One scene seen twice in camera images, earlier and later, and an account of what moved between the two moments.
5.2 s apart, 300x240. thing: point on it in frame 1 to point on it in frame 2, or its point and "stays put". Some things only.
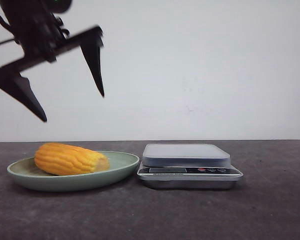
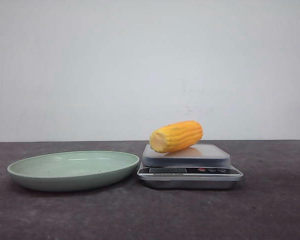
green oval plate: (25, 173) stays put
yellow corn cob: (58, 159) to (175, 137)
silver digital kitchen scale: (187, 166) stays put
